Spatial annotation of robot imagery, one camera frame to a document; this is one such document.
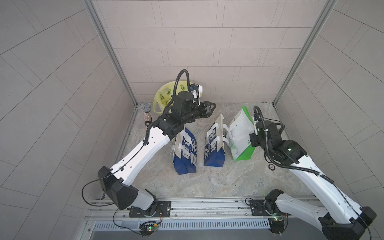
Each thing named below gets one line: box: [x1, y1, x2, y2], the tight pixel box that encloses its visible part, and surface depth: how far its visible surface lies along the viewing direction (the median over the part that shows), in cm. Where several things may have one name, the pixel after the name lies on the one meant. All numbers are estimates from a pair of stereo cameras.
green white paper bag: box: [222, 105, 256, 162], surface depth 82 cm
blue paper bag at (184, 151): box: [170, 127, 198, 175], surface depth 78 cm
